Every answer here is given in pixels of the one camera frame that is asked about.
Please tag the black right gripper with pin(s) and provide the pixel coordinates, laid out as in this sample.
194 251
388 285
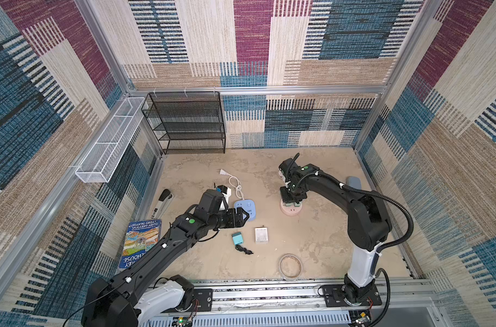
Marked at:
287 199

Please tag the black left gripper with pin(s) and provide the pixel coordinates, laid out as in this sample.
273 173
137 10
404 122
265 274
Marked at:
239 221

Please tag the teal charger with black cable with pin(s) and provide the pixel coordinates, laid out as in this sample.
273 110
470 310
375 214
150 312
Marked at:
238 241

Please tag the white square charger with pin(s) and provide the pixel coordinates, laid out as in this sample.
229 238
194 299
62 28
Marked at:
261 235

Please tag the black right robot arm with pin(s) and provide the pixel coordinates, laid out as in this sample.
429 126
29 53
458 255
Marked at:
368 221

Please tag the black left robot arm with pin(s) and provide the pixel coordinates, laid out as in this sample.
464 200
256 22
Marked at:
113 302

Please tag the blue square power strip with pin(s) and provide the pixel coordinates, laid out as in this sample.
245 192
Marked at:
248 206

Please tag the pink round power strip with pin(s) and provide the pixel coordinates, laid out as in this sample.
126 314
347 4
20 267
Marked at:
292 209

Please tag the blue fabric glasses case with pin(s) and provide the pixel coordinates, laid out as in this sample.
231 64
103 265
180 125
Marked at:
353 182

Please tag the black grey stapler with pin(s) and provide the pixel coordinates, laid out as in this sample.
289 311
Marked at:
162 205

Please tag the clear tape roll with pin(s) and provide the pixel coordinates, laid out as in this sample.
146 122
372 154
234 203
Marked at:
290 267

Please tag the blue children's book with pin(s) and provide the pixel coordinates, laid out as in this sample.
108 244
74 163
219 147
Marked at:
140 237

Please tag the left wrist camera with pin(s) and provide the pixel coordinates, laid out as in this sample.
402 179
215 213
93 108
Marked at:
226 193

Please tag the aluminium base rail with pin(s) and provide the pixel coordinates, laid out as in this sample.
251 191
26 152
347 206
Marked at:
413 302

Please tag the black wire shelf rack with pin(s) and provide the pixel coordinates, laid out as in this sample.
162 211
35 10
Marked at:
187 122

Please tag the white wire wall basket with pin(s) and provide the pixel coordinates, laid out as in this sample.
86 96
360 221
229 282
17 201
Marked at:
99 165

